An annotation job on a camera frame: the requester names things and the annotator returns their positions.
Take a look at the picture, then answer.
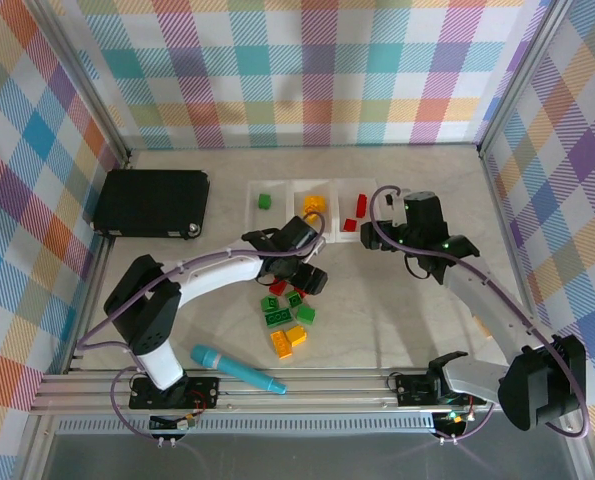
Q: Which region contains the long orange-yellow lego brick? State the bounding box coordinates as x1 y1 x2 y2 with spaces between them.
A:
269 330 294 360

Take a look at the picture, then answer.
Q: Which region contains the teal pen-shaped device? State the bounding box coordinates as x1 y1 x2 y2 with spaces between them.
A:
190 343 288 396

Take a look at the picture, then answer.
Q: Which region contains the black rectangular case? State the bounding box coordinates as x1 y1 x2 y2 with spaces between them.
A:
91 169 212 239

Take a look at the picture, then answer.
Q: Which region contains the small electronics board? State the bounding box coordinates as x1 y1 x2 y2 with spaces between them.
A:
434 409 476 431
149 412 201 432

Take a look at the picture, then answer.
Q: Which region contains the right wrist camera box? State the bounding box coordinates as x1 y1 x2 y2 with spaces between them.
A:
382 192 408 227

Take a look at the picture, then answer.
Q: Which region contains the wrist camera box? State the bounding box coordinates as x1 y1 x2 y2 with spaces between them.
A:
382 192 408 227
301 237 328 262

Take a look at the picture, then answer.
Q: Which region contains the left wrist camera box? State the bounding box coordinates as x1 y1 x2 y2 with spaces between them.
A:
301 237 328 262

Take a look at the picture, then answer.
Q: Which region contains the thin black cable loop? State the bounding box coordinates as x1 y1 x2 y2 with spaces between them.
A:
403 253 432 282

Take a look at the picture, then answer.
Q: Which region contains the aluminium side rail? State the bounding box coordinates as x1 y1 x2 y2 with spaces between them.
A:
479 147 553 351
69 234 116 374

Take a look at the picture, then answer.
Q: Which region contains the aluminium mounting rail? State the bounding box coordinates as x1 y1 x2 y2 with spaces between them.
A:
29 367 503 416

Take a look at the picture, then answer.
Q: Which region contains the slotted grey cable duct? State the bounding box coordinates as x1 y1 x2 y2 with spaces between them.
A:
56 417 438 434

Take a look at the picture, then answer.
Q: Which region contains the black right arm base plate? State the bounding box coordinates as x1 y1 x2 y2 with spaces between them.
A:
394 373 493 409

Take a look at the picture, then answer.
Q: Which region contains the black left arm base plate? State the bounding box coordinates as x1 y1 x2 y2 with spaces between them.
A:
128 375 222 410

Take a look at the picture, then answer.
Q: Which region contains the aluminium frame post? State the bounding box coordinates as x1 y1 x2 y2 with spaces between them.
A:
39 0 133 166
478 0 576 159

